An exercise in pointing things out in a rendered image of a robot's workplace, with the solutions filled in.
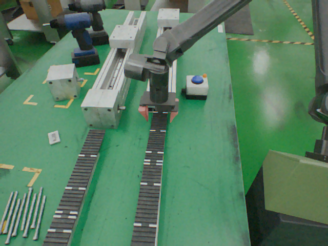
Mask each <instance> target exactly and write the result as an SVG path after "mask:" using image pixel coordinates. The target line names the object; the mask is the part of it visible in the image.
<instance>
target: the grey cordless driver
mask: <svg viewBox="0 0 328 246"><path fill-rule="evenodd" d="M64 8H69V10H70V11H76V12H78V13H82V12H83V11H84V12H86V13H87V14H89V12H90V13H91V14H92V16H93V21H94V27H92V29H87V30H88V32H89V35H90V37H91V39H92V45H93V46H98V45H105V44H109V36H108V33H107V31H106V30H105V28H104V27H103V25H104V23H103V20H102V17H101V14H100V13H99V12H98V11H102V10H103V9H104V10H105V9H106V3H105V0H75V2H72V3H69V4H68V7H63V9H64Z"/></svg>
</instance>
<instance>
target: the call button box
mask: <svg viewBox="0 0 328 246"><path fill-rule="evenodd" d="M193 76H195V75H187V79H186V88H185V89H182V90H181V92H182V93H185V94H186V99H196V100H207V94H208V90H209V86H208V79H207V77H206V78H203V76H201V77H202V78H203V81H202V82H201V83H195V82H193V81H192V77H193Z"/></svg>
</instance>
